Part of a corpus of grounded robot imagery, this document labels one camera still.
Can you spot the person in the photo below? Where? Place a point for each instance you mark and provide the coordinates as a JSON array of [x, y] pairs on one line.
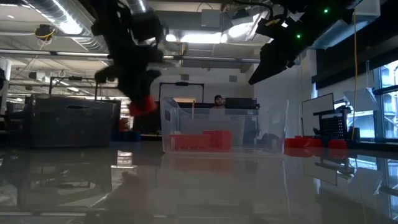
[[219, 101]]

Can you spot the clear plastic bin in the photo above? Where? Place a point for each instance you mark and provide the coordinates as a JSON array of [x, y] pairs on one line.
[[264, 130]]

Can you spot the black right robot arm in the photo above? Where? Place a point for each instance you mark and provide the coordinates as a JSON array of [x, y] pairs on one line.
[[329, 18]]

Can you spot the blue long block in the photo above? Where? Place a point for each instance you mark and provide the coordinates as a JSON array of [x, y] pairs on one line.
[[127, 136]]

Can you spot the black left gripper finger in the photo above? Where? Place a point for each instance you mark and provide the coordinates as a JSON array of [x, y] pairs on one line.
[[146, 90], [129, 95]]

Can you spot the black aluminium table frame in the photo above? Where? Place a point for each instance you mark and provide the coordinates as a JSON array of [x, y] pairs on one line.
[[373, 146]]

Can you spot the red blurry object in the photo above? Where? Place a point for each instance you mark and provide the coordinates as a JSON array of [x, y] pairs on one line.
[[124, 124]]

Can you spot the black metal frame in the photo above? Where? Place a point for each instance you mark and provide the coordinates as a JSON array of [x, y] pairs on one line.
[[182, 83], [74, 78]]

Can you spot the black perforated rack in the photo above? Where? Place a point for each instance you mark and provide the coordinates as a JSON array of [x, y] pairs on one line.
[[332, 124]]

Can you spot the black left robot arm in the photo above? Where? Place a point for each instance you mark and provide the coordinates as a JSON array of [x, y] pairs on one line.
[[124, 18]]

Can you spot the black monitor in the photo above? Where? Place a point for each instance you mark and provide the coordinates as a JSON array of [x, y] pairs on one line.
[[241, 103]]

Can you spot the black partition panel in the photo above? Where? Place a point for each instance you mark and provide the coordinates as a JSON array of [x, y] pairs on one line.
[[146, 124]]

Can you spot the grey ceiling pipe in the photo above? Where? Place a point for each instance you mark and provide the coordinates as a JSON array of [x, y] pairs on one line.
[[62, 54]]

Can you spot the white board panel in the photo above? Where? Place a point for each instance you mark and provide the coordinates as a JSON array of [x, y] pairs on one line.
[[317, 112]]

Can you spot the orange long block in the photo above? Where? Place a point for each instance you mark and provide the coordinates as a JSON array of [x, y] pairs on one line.
[[219, 139], [189, 142], [143, 108]]

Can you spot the grey plastic bin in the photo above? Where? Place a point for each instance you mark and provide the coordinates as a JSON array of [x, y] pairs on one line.
[[71, 124]]

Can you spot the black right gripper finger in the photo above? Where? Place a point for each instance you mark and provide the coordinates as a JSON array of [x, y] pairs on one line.
[[264, 70]]

